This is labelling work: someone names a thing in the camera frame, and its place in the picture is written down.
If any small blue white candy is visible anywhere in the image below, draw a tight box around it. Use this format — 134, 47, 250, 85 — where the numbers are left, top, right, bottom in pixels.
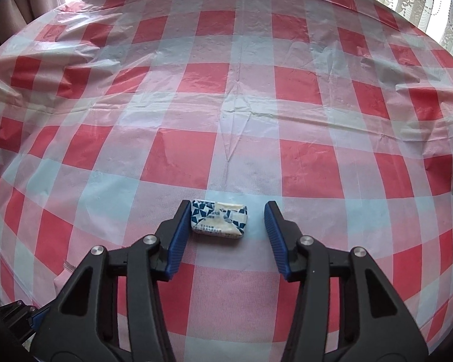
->
191, 200, 248, 240

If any red white checkered tablecloth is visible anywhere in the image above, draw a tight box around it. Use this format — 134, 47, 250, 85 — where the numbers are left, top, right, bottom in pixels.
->
0, 0, 453, 361

